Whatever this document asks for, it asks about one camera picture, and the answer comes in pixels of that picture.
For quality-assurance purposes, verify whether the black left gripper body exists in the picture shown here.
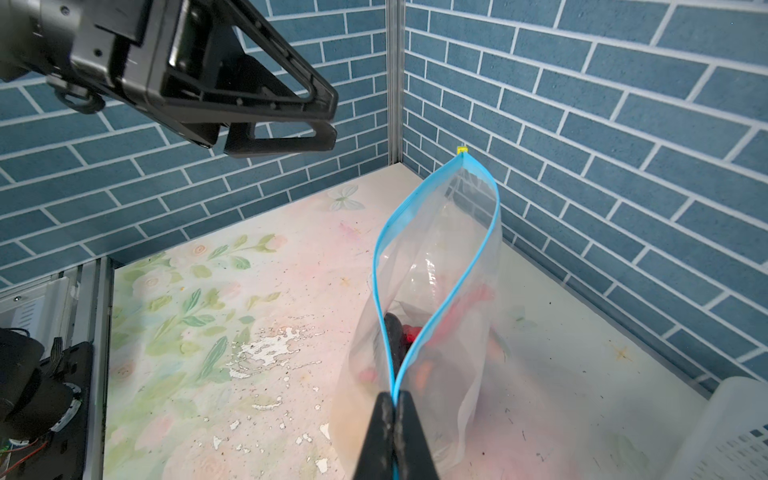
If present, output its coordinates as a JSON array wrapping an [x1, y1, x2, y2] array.
[[1, 1, 220, 148]]

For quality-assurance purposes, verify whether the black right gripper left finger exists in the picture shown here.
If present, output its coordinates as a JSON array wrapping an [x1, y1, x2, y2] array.
[[352, 392, 395, 480]]

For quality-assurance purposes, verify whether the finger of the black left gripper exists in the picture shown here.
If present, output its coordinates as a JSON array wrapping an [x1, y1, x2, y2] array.
[[167, 1, 338, 123], [224, 122, 337, 158]]

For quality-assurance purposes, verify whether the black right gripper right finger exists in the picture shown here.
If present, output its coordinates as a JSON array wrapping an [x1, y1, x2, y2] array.
[[393, 391, 439, 480]]

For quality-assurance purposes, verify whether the clear zip top bag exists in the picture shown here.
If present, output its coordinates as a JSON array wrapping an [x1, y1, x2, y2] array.
[[328, 146, 577, 480]]

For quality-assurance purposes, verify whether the red chili pepper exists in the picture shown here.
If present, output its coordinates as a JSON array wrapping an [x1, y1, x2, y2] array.
[[394, 283, 496, 356]]

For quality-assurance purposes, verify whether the long black food piece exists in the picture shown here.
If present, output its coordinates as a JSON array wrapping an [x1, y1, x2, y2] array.
[[384, 313, 408, 376]]

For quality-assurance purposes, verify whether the white plastic perforated basket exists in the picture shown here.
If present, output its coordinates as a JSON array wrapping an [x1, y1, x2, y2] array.
[[663, 377, 768, 479]]

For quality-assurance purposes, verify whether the aluminium mounting rail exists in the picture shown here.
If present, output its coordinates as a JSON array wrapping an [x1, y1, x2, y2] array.
[[0, 256, 115, 480]]

